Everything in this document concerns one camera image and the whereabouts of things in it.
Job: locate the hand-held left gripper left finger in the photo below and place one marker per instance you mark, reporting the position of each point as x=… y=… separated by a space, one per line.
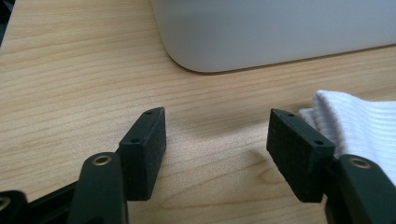
x=141 y=165

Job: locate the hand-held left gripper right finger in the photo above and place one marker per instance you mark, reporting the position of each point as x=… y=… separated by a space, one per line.
x=295 y=155

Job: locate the white ribbed sock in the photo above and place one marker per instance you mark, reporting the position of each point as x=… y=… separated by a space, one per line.
x=358 y=124

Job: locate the white plastic organizer box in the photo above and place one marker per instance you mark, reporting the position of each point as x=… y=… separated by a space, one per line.
x=264 y=31

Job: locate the dark blurred object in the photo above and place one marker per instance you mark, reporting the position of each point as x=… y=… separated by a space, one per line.
x=4 y=15

